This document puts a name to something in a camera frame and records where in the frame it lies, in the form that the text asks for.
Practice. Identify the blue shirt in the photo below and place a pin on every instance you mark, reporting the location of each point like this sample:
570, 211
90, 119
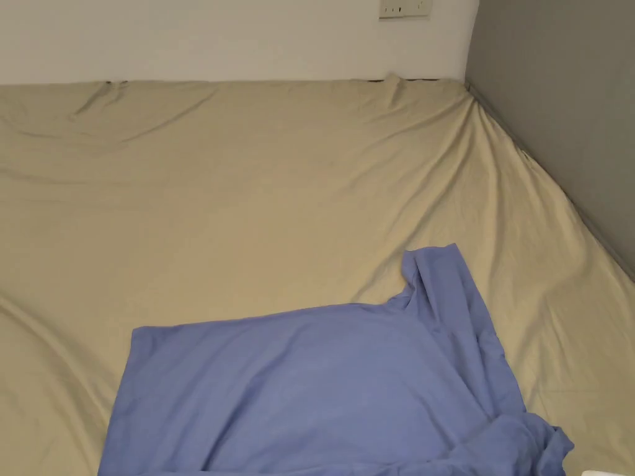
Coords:
317, 386

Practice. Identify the bed with beige sheet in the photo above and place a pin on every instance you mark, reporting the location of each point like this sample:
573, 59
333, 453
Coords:
238, 198

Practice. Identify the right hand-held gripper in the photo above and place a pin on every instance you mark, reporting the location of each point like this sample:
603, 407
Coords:
601, 472

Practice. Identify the white wall socket plate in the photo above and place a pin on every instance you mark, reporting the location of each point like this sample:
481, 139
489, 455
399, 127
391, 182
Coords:
405, 8

